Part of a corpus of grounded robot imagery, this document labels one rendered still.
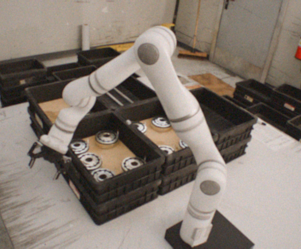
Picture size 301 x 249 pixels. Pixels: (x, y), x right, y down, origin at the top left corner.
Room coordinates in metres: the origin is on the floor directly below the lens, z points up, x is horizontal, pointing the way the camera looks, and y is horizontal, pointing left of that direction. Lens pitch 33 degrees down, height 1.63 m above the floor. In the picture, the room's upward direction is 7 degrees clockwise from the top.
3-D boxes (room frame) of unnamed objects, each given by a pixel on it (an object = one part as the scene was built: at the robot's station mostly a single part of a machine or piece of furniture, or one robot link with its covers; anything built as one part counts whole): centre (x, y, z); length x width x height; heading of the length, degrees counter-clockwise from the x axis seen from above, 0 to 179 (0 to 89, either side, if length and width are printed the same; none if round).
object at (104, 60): (2.84, 0.58, 0.37); 0.40 x 0.30 x 0.45; 130
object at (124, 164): (0.90, 0.04, 0.86); 0.10 x 0.10 x 0.01
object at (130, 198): (0.94, 0.17, 0.76); 0.40 x 0.30 x 0.12; 40
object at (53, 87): (1.25, 0.42, 0.87); 0.40 x 0.30 x 0.11; 40
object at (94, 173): (0.81, 0.15, 0.86); 0.10 x 0.10 x 0.01
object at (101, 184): (0.94, 0.17, 0.92); 0.40 x 0.30 x 0.02; 40
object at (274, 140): (1.52, -0.70, 0.70); 0.33 x 0.23 x 0.01; 40
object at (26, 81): (2.32, 1.20, 0.37); 0.40 x 0.30 x 0.45; 130
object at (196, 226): (0.68, -0.20, 0.84); 0.09 x 0.09 x 0.17; 29
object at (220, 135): (1.33, -0.29, 0.92); 0.40 x 0.30 x 0.02; 40
